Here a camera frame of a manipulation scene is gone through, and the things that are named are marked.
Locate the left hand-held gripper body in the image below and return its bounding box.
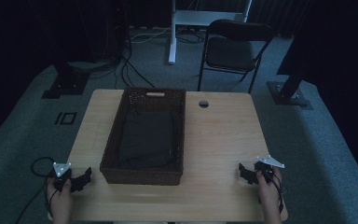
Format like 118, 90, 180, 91
52, 161, 76, 192

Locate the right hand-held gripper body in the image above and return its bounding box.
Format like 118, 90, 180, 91
254, 154, 286, 184

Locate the white metal stand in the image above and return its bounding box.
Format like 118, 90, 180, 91
167, 0, 254, 65

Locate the brown woven basket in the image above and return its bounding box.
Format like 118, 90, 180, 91
99, 87, 187, 187

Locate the dark cloth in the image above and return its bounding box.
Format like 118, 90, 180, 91
117, 109, 178, 171

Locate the black folding chair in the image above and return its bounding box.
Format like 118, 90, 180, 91
197, 19, 275, 95

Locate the black floor cable bundle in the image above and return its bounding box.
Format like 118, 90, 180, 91
113, 31, 157, 90

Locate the person's left hand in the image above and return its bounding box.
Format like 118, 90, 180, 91
45, 176, 75, 217

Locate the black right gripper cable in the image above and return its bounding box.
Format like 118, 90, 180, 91
268, 169, 285, 215

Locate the black stand with base plate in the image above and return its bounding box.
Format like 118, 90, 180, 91
267, 36, 314, 110
41, 59, 91, 100

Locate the person's right hand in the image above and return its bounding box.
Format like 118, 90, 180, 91
255, 166, 284, 213

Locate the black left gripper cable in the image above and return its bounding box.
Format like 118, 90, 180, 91
15, 156, 63, 224

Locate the dark curtain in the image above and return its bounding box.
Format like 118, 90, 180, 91
251, 0, 313, 36

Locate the white floor cable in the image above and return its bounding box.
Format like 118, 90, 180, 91
130, 27, 172, 44

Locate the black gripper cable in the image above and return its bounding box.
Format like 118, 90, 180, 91
15, 156, 63, 224
268, 169, 285, 215

